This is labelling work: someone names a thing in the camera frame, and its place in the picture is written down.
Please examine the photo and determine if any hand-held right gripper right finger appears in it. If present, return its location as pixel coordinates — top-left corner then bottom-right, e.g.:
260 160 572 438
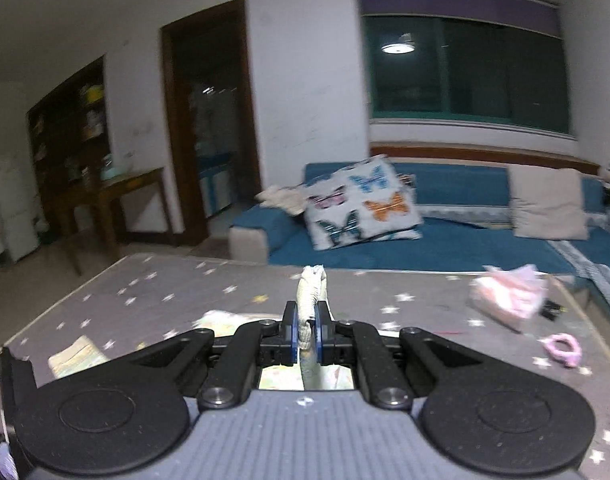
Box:
315 301 486 411

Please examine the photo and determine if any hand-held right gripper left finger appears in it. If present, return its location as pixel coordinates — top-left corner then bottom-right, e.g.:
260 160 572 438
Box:
121 301 300 411

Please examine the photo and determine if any cream knitted garment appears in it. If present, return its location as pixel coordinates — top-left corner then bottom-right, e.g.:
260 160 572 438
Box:
296 264 330 391

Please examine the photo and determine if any folded pale yellow garment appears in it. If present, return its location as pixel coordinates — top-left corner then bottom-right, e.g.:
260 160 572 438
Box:
48 335 109 381

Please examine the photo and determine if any pale yellow printed garment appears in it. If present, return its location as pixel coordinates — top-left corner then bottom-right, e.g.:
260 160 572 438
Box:
195 309 356 392

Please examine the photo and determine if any grey star-print mat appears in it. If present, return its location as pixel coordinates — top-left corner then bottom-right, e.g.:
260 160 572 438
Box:
0 252 610 480

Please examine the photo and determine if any butterfly print pillow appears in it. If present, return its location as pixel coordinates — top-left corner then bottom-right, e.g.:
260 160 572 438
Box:
301 154 424 252

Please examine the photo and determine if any cream cloth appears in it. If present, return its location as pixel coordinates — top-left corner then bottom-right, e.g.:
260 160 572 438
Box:
255 185 308 217

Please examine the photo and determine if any blue sofa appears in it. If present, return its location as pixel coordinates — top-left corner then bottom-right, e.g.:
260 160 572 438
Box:
228 160 610 333

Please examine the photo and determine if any pink plastic packet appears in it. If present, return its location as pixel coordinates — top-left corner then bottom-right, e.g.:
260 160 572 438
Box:
467 264 550 334

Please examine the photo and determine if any wooden side table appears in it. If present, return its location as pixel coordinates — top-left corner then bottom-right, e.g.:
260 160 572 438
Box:
52 166 176 277

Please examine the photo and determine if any teal container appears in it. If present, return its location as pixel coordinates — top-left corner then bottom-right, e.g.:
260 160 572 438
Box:
100 154 134 182

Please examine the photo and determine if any wooden window sill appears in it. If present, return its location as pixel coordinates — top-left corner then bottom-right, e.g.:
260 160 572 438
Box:
370 141 602 177

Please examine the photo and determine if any pink scrunchie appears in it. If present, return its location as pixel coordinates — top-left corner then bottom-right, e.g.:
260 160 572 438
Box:
544 332 583 369

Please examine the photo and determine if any dark wooden shelf cabinet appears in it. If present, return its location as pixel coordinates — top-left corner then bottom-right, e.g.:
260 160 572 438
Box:
27 55 112 213

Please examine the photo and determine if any beige pillow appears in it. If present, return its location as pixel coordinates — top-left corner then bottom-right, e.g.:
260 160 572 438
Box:
507 166 590 241

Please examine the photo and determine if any green-framed window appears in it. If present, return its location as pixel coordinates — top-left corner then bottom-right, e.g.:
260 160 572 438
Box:
360 12 574 137

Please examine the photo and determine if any purple roller blind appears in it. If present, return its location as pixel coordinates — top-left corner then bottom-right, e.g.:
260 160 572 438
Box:
357 0 562 37

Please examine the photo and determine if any dark wooden door frame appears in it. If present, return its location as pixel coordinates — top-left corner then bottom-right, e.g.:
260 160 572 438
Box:
160 0 264 247

